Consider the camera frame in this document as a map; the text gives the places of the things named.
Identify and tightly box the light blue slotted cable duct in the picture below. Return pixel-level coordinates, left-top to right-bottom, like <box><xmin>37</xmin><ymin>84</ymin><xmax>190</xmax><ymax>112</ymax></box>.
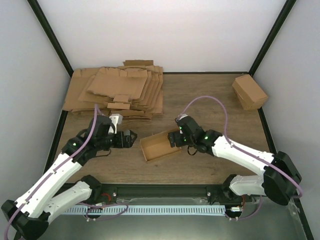
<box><xmin>63</xmin><ymin>205</ymin><xmax>226</xmax><ymax>217</ymax></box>

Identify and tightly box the brown cardboard box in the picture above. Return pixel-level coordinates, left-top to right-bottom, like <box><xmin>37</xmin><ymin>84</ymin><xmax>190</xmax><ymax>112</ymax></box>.
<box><xmin>140</xmin><ymin>129</ymin><xmax>182</xmax><ymax>164</ymax></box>
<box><xmin>232</xmin><ymin>74</ymin><xmax>269</xmax><ymax>111</ymax></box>

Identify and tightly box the black frame post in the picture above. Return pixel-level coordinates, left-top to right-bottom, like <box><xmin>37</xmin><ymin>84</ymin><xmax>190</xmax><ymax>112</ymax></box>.
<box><xmin>27</xmin><ymin>0</ymin><xmax>74</xmax><ymax>77</ymax></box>
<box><xmin>248</xmin><ymin>0</ymin><xmax>297</xmax><ymax>77</ymax></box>

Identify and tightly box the folded brown cardboard box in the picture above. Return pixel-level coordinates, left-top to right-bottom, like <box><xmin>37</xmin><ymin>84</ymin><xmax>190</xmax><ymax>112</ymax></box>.
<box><xmin>232</xmin><ymin>74</ymin><xmax>269</xmax><ymax>111</ymax></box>

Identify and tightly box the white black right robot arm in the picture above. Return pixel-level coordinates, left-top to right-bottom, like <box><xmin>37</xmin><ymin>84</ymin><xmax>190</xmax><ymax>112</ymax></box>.
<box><xmin>167</xmin><ymin>114</ymin><xmax>302</xmax><ymax>206</ymax></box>

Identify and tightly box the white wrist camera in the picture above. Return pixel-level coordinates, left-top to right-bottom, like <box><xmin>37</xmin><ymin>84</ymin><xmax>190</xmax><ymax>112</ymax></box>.
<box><xmin>108</xmin><ymin>113</ymin><xmax>123</xmax><ymax>134</ymax></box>
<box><xmin>177</xmin><ymin>113</ymin><xmax>188</xmax><ymax>121</ymax></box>

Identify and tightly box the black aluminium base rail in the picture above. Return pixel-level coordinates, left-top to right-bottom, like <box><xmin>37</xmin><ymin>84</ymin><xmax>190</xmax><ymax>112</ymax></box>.
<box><xmin>84</xmin><ymin>183</ymin><xmax>244</xmax><ymax>204</ymax></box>

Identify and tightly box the stack of flat cardboard blanks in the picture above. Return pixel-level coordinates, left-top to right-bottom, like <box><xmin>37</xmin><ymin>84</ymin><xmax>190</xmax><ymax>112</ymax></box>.
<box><xmin>63</xmin><ymin>60</ymin><xmax>164</xmax><ymax>119</ymax></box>

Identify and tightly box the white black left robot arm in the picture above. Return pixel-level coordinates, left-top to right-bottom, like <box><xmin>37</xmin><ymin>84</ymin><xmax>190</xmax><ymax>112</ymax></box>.
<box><xmin>1</xmin><ymin>114</ymin><xmax>137</xmax><ymax>240</ymax></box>

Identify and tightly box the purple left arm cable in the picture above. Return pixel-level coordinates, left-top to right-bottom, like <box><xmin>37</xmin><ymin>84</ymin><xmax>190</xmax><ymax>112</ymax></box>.
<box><xmin>4</xmin><ymin>103</ymin><xmax>130</xmax><ymax>240</ymax></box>

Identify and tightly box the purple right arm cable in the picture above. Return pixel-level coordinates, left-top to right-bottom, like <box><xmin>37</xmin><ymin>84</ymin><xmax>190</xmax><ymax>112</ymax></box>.
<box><xmin>178</xmin><ymin>96</ymin><xmax>305</xmax><ymax>222</ymax></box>

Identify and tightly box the black left frame post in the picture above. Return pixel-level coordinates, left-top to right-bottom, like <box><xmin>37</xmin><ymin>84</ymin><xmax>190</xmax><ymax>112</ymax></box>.
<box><xmin>27</xmin><ymin>0</ymin><xmax>74</xmax><ymax>77</ymax></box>

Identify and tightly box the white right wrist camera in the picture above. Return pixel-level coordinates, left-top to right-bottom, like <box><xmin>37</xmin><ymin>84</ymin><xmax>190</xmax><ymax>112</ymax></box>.
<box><xmin>177</xmin><ymin>113</ymin><xmax>188</xmax><ymax>121</ymax></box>

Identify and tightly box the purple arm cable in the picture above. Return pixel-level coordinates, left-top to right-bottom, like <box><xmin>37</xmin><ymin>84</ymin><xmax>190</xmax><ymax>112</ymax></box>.
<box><xmin>178</xmin><ymin>96</ymin><xmax>305</xmax><ymax>222</ymax></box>
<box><xmin>4</xmin><ymin>103</ymin><xmax>130</xmax><ymax>240</ymax></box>

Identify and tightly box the black right frame post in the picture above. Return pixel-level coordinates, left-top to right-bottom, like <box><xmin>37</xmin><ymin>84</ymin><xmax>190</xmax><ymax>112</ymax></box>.
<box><xmin>248</xmin><ymin>0</ymin><xmax>297</xmax><ymax>77</ymax></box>

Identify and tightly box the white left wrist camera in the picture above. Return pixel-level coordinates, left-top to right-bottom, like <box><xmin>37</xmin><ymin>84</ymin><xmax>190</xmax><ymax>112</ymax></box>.
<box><xmin>108</xmin><ymin>113</ymin><xmax>123</xmax><ymax>134</ymax></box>

